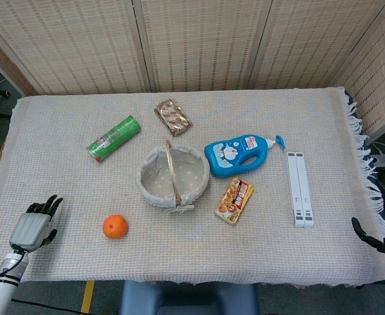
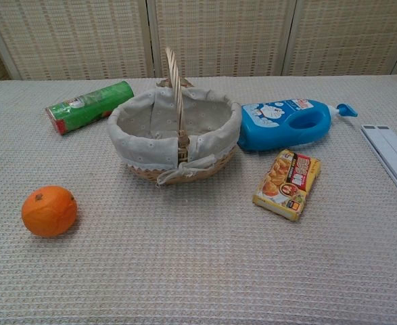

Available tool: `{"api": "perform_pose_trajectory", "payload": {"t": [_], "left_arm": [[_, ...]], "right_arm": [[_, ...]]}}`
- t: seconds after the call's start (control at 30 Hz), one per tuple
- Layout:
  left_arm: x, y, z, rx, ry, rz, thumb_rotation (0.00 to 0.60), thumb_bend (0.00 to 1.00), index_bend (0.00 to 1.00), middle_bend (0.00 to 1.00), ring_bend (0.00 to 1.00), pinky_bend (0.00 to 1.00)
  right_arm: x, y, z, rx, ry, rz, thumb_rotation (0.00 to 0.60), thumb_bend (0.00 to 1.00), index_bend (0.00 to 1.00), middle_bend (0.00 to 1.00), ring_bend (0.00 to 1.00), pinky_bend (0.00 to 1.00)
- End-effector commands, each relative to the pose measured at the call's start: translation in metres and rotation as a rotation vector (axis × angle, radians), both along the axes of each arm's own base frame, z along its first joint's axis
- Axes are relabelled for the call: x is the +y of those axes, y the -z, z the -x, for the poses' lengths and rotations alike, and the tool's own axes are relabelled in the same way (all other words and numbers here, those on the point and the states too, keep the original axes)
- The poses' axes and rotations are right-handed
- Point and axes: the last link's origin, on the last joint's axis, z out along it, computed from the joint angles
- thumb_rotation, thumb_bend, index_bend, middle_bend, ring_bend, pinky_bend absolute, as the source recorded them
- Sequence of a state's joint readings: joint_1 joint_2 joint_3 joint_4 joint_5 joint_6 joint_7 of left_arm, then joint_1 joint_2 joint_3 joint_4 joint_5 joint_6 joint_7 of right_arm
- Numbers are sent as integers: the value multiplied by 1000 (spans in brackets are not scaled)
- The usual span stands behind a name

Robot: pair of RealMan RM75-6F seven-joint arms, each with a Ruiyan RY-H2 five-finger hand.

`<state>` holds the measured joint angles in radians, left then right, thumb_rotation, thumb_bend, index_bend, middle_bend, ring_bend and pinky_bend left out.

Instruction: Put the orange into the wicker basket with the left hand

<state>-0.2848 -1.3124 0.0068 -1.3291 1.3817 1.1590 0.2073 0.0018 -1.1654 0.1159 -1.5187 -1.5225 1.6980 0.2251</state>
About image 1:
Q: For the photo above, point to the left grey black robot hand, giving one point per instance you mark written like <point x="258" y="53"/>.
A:
<point x="28" y="228"/>

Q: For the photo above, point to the orange fruit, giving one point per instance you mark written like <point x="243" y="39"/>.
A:
<point x="115" y="226"/>

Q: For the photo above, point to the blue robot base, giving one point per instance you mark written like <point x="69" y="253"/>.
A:
<point x="189" y="298"/>

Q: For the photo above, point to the fabric-lined wicker basket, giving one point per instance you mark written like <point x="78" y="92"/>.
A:
<point x="174" y="180"/>

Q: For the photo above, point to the beige cloth-covered table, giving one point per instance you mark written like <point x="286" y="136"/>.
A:
<point x="192" y="249"/>

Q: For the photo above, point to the woven folding screen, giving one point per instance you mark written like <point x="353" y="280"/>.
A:
<point x="192" y="42"/>

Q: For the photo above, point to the white folding laptop stand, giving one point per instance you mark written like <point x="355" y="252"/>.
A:
<point x="299" y="190"/>

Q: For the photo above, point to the green cylindrical chip can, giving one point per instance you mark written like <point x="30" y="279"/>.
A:
<point x="113" y="138"/>

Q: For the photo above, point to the orange snack packet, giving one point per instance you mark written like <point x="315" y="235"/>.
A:
<point x="234" y="201"/>

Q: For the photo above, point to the blue pump detergent bottle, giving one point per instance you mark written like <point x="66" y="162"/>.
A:
<point x="235" y="155"/>

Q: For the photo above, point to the brown foil snack packet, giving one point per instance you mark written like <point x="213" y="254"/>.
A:
<point x="173" y="117"/>

